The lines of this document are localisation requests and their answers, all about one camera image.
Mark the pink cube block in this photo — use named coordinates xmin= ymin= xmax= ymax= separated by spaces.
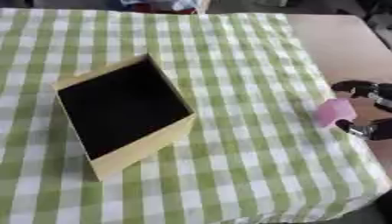
xmin=312 ymin=97 xmax=361 ymax=129

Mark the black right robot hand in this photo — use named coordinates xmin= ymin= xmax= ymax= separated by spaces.
xmin=329 ymin=80 xmax=392 ymax=142

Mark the person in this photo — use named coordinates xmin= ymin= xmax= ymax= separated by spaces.
xmin=104 ymin=0 xmax=212 ymax=15

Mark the tan cardboard box black inside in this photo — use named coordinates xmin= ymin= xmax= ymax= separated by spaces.
xmin=52 ymin=52 xmax=198 ymax=182

